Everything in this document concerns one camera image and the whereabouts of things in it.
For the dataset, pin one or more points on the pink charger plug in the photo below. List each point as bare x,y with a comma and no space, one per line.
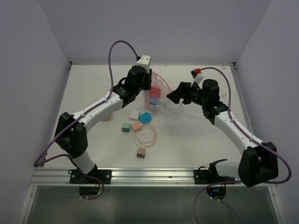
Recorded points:
136,127

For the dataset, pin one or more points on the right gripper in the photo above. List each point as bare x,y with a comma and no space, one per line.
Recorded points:
183,90

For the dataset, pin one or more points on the white charger plug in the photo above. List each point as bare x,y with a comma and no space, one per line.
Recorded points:
134,115

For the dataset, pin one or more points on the brown plug adapter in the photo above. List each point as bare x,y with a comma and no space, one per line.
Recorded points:
141,152

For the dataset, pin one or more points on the beige cube socket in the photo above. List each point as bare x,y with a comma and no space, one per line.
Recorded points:
108,118

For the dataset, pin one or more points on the base mount plate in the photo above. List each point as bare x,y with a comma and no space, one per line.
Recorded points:
202,175
93,176

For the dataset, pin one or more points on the light blue small plug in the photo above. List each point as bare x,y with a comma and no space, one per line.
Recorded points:
154,101

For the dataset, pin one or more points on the blue square charger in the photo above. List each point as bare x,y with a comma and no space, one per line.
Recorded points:
145,118

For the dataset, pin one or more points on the pink square charger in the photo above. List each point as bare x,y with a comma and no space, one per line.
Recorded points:
155,91

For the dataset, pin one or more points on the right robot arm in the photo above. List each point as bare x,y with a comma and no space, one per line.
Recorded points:
257,163

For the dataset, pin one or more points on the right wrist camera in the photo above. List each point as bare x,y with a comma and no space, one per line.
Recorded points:
197,76

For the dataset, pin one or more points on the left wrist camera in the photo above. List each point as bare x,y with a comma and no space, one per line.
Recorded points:
144,62

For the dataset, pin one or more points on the green plug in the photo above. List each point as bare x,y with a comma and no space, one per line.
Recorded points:
125,128

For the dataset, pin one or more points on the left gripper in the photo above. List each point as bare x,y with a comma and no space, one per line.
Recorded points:
148,75

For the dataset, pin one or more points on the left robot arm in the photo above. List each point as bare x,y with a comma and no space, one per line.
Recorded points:
72,129

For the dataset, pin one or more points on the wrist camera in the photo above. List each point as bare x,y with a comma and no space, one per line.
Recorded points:
144,62
197,76

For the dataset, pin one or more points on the aluminium front rail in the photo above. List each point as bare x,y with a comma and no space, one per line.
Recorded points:
123,177

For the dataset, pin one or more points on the pink power strip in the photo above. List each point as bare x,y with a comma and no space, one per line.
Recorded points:
147,99

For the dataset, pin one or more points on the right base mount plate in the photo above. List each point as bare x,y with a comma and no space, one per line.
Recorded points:
202,175

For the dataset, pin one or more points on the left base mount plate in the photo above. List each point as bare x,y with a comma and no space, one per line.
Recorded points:
93,176

